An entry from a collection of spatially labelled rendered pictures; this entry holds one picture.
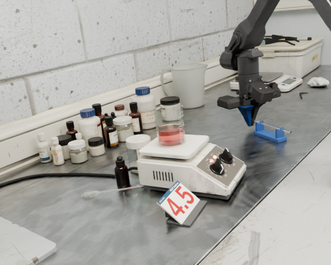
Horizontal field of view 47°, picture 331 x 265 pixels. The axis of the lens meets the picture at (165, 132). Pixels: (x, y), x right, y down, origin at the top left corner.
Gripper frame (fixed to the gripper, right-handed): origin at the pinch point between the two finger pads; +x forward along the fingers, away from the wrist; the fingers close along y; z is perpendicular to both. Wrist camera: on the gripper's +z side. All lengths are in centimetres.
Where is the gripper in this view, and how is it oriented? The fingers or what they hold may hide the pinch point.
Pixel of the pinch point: (249, 114)
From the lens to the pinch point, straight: 113.5
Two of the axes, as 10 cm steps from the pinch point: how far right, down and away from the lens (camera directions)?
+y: 8.8, -2.4, 4.1
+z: 4.6, 2.4, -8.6
